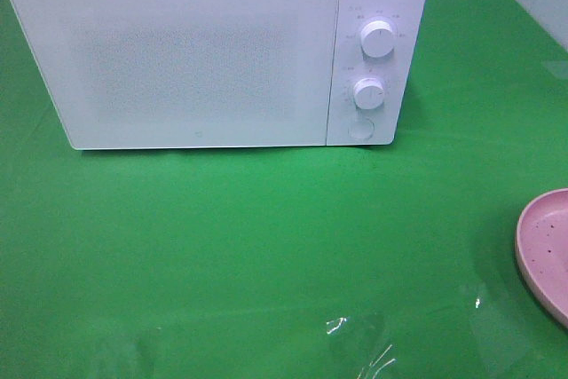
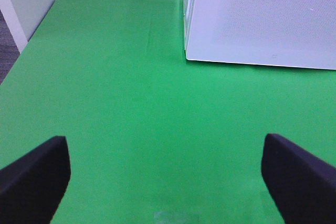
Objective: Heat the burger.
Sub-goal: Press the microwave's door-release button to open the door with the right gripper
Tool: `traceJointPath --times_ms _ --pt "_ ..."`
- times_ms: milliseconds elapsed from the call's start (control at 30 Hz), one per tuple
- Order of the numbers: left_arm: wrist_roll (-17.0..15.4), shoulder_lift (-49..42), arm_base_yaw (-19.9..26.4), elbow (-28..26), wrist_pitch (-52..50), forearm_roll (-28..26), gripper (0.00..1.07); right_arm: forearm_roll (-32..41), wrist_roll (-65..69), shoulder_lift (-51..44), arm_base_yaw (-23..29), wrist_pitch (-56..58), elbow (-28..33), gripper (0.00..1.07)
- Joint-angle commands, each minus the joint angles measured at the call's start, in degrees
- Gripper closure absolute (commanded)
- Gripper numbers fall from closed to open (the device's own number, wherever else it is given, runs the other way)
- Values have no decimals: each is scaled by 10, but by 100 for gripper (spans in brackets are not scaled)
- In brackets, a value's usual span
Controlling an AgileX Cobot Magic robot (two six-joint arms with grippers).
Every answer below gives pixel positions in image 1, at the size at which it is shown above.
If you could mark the white round door button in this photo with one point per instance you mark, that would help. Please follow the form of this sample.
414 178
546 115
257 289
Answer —
361 129

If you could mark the white microwave door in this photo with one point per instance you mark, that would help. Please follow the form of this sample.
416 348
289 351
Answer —
126 74

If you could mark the pink speckled plate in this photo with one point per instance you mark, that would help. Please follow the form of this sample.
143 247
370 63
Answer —
541 251

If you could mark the upper white round knob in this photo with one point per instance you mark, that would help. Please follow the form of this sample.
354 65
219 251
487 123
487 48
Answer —
377 38

